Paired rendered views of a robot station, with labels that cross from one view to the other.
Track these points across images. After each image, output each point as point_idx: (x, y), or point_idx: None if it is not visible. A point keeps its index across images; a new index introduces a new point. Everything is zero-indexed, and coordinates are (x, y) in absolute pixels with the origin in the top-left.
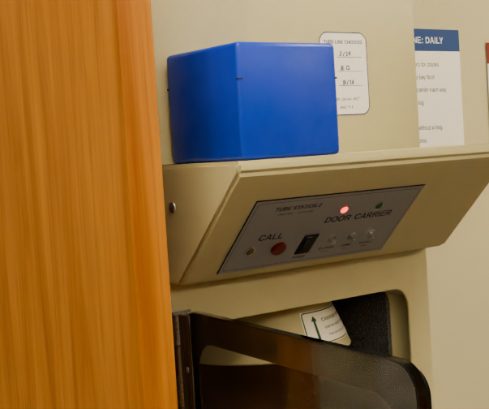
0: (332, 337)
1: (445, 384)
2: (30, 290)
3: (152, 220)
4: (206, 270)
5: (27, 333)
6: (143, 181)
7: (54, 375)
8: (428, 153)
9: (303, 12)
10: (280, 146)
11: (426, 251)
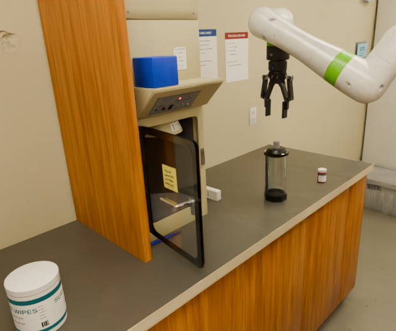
0: (177, 129)
1: (211, 136)
2: (98, 120)
3: (132, 104)
4: (145, 115)
5: (98, 131)
6: (129, 95)
7: (107, 142)
8: (201, 83)
9: (168, 41)
10: (163, 84)
11: None
